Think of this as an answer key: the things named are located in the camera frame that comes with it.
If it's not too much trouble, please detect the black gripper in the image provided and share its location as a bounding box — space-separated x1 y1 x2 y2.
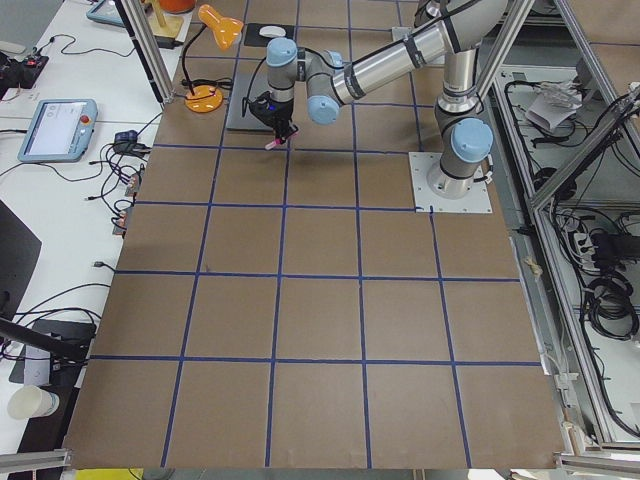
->
264 95 299 142

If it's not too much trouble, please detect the pink marker pen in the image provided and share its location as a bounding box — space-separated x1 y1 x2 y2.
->
264 134 296 151

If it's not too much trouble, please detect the white computer mouse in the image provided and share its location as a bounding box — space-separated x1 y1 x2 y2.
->
259 25 287 39

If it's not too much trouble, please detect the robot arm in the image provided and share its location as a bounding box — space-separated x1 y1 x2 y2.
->
245 1 507 200

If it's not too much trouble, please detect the black mousepad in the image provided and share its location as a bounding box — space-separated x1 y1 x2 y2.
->
243 23 295 47

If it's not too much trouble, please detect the silver closed laptop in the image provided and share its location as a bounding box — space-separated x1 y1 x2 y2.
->
225 73 274 133

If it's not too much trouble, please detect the orange desk lamp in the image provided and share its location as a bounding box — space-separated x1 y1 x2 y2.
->
180 3 244 114

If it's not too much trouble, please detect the wooden stand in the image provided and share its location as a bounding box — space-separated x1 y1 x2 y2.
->
145 0 184 49

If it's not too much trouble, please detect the orange cylindrical container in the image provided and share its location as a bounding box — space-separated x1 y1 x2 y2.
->
159 0 196 15

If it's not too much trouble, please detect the blue teach pendant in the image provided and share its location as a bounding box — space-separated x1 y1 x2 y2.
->
17 99 98 164

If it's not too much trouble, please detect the white paper cup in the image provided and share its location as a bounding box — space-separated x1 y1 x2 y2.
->
7 385 60 420

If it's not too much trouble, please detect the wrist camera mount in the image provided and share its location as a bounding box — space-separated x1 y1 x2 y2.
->
241 91 273 123

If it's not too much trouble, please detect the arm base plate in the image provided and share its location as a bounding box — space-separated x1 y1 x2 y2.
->
408 152 493 214

